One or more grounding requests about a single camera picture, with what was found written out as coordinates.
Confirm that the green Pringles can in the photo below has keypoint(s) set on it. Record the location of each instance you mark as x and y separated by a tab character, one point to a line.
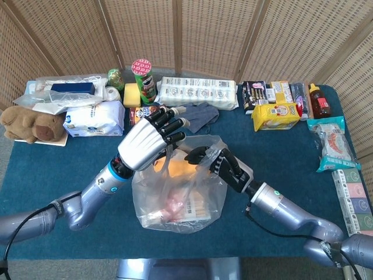
145	87

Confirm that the long white paper roll pack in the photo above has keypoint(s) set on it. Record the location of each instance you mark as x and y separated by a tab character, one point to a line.
198	91

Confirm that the brown Hello Panda box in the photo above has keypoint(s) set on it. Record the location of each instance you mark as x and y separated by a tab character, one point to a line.
137	115

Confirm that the blue carpet table cover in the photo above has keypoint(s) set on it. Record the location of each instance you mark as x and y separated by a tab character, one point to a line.
277	160

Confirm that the white tissue pack blue logo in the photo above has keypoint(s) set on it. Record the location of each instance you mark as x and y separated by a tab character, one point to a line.
93	119

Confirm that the white board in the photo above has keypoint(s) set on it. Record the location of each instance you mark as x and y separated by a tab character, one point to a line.
58	143

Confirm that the wicker folding screen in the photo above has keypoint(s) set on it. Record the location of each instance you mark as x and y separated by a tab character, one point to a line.
215	35

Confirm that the white tape roll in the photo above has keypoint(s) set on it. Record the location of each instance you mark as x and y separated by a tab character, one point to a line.
112	94

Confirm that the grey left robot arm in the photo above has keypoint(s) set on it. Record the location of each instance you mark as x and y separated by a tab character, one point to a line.
93	189

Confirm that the brown capybara plush toy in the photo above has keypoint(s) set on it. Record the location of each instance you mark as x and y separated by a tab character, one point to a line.
29	124

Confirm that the yellow orange plush toy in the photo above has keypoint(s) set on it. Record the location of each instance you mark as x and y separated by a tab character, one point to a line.
180	167

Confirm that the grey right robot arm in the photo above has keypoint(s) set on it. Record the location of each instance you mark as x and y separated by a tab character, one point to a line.
291	210

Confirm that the clear bag with white items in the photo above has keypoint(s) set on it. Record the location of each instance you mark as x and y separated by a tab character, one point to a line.
67	100

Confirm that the dark toothbrush pack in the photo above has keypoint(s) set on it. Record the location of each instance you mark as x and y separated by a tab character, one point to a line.
300	99

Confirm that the multicolour tissue pack strip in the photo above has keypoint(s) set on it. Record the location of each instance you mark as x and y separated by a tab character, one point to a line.
354	201

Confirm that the brown honey bottle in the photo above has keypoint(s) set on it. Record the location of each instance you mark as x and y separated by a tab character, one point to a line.
320	103

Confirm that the white yellow box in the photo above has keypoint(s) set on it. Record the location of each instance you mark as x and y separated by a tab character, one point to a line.
282	91

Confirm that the yellow cracker pack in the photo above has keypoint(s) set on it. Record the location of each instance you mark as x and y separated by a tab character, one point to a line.
275	116

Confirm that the teal white snack packet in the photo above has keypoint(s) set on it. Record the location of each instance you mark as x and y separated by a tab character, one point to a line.
335	143

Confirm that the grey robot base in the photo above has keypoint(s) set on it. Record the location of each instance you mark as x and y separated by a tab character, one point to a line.
177	269

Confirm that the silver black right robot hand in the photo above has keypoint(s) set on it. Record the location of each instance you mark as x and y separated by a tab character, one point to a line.
233	175

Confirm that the clear plastic shopping bag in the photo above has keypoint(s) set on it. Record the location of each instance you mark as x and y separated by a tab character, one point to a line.
163	210

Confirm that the black snack pack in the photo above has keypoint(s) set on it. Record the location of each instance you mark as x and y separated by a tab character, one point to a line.
253	96

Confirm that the yellow sponge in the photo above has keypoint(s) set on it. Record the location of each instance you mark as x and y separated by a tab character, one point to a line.
132	95

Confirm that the dark blue box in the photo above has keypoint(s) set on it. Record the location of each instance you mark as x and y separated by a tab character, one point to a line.
73	88

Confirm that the green egg-shaped container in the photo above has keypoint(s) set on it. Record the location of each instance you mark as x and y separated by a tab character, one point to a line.
116	79

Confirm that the grey cloth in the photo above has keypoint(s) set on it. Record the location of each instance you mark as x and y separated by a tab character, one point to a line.
204	115

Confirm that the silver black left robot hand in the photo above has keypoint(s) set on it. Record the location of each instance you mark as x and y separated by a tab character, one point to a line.
137	143

